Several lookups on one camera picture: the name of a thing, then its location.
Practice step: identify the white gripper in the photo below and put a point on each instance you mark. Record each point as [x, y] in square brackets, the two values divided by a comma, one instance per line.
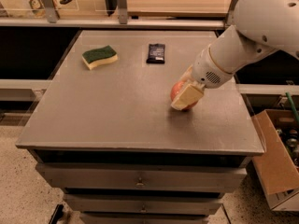
[207, 68]

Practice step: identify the red apple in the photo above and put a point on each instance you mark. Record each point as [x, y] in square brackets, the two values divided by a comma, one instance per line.
[174, 93]

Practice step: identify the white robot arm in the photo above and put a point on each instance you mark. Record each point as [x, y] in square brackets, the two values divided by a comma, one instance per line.
[259, 29]

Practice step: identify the green and yellow sponge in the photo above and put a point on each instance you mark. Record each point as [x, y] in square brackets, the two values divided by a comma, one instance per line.
[96, 57]

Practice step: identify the black snack packet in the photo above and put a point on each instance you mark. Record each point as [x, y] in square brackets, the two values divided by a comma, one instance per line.
[156, 53]

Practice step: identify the grey drawer cabinet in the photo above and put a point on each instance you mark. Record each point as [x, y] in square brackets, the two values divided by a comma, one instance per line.
[95, 132]

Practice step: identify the brass upper drawer knob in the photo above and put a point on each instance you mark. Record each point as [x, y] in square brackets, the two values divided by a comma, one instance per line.
[140, 183]

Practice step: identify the brass drawer knob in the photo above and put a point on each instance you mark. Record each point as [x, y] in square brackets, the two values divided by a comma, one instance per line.
[143, 209]
[140, 183]

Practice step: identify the cardboard box with cans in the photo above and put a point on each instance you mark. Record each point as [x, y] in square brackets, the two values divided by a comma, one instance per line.
[278, 175]

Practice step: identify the brass lower drawer knob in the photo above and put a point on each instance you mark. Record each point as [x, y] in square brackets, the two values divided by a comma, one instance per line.
[143, 209]

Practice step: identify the snack bag on shelf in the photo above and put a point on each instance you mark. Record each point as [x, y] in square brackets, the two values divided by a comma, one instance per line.
[28, 8]

